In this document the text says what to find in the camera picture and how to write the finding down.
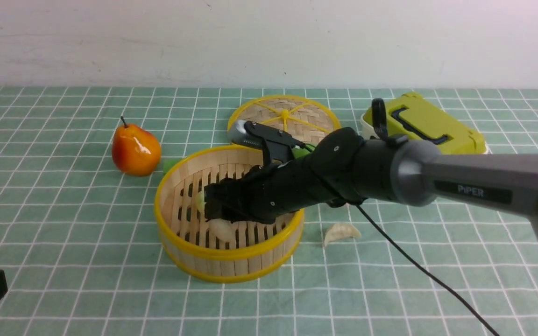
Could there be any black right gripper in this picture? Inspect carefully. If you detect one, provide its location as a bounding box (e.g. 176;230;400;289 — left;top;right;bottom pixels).
203;156;344;224

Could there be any pale dumpling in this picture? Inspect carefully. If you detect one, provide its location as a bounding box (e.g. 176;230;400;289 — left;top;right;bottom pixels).
208;219;237;243
194;190;206;215
323;223;361;247

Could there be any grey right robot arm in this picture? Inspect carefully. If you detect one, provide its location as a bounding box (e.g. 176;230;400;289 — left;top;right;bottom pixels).
199;122;538;240

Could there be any bamboo steamer tray yellow rim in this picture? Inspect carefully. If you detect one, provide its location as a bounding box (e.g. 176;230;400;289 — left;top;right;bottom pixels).
154;145;305;283

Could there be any woven bamboo steamer lid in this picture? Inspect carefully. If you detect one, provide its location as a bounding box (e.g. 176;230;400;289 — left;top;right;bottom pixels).
227;94;341;143

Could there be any green round bell ball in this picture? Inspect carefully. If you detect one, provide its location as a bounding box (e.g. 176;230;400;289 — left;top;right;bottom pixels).
291;142;316;159

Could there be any small green block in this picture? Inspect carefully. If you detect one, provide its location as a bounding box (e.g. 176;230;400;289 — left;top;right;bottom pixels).
163;158;182;175

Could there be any orange red pear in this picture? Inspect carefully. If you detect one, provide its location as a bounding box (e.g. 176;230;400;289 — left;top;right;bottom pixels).
111;116;162;176

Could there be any green lidded white box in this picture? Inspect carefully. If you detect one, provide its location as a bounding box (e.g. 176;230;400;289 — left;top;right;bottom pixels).
385;91;490;154

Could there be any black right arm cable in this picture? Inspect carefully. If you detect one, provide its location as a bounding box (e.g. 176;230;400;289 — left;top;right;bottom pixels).
356;98;501;336

